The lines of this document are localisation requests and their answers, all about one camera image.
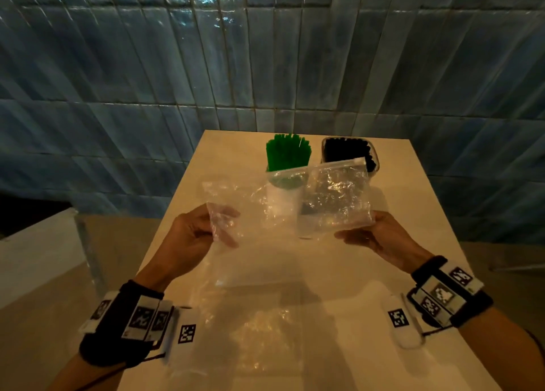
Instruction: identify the person's left hand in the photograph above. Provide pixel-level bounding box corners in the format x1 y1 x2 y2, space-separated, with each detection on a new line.
147 204 241 281

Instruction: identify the person's right hand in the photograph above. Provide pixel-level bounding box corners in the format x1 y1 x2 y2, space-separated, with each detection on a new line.
334 210 433 275

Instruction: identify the clear zip plastic bag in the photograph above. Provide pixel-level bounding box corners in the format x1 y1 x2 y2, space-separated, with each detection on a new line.
266 157 376 239

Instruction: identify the large clear plastic bag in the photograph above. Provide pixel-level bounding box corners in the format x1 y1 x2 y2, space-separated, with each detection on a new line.
202 177 305 288

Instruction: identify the person's left forearm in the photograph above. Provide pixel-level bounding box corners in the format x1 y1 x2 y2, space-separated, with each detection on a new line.
46 264 179 391

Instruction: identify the person's right forearm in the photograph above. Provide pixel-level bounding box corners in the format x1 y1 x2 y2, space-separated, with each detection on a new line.
411 254 545 391

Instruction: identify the clear plastic cup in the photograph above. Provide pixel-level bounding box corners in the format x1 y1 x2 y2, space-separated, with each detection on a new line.
266 169 308 230

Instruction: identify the clear tub of black straws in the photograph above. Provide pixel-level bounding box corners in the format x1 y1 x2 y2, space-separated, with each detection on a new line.
320 136 381 175

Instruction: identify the bunch of green straws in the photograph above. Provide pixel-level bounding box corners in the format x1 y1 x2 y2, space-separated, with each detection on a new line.
266 133 313 189

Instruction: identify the black right wrist tracker band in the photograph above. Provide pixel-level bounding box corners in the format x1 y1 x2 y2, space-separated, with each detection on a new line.
381 255 495 350

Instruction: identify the black wrist tracker band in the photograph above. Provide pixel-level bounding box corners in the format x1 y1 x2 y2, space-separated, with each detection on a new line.
78 280 199 368
381 255 495 350

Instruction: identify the pile of clear plastic bags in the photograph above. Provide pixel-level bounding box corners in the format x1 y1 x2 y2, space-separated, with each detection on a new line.
186 288 308 379

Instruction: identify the grey metal bar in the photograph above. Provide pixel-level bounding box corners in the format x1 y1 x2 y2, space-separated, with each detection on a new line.
489 264 545 273

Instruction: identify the black left wrist tracker band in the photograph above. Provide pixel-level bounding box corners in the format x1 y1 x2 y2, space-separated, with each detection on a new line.
78 280 199 368

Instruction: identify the white ledge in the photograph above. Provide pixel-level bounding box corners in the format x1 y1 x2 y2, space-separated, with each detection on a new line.
0 208 108 311

